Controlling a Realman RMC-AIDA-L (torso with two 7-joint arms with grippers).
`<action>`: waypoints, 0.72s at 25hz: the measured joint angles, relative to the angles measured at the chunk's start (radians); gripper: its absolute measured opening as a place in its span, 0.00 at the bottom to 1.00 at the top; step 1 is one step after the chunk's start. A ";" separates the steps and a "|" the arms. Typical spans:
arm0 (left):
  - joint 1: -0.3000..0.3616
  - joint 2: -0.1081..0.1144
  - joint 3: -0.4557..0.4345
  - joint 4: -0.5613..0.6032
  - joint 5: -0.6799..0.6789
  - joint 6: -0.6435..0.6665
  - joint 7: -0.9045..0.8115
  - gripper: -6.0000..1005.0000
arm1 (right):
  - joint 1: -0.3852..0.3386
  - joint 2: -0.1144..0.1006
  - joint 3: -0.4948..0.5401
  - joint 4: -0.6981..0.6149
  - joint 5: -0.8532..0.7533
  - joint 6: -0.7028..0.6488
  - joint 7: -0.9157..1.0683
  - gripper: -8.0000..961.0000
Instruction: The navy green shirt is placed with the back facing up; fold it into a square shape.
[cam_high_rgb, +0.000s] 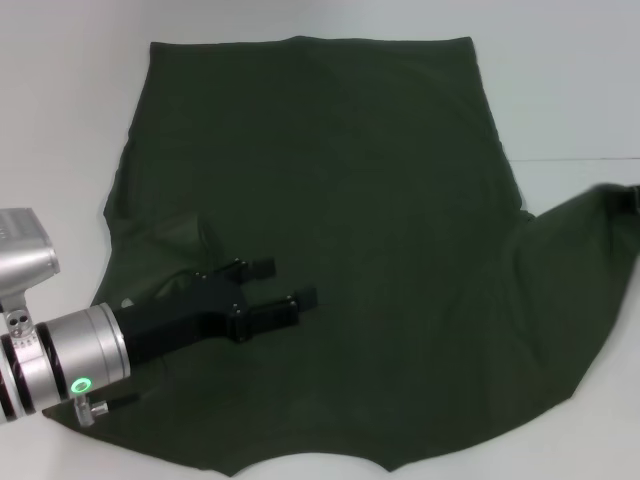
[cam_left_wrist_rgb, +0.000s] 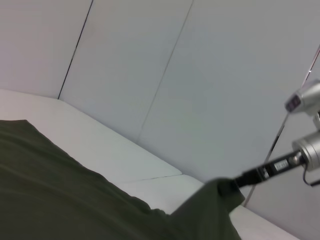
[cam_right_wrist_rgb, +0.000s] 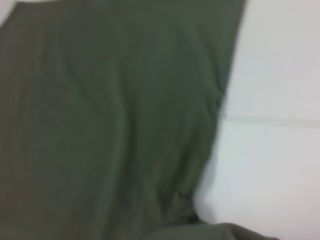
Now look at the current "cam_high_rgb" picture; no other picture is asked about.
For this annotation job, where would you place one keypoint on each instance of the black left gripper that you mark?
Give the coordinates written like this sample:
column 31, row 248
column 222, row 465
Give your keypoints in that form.
column 200, row 315

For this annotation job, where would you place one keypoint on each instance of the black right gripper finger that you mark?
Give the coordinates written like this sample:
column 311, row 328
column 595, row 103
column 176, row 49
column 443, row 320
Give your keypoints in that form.
column 635, row 196

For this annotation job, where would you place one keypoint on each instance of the dark green shirt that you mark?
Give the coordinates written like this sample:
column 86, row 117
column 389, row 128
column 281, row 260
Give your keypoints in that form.
column 375, row 175

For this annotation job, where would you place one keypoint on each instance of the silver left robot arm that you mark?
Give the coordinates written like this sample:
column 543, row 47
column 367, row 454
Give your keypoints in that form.
column 75, row 355

